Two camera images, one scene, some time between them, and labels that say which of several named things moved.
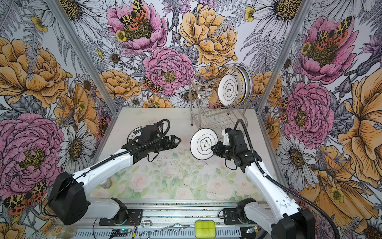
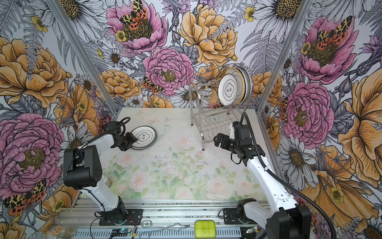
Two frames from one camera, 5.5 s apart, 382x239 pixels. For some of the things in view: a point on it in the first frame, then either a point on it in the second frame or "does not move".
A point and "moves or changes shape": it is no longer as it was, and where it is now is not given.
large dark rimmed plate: [248, 85] does not move
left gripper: [167, 145] → [132, 139]
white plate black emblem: [201, 142] moves or changes shape
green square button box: [205, 229] does not move
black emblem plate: [227, 89] does not move
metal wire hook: [175, 227] does not move
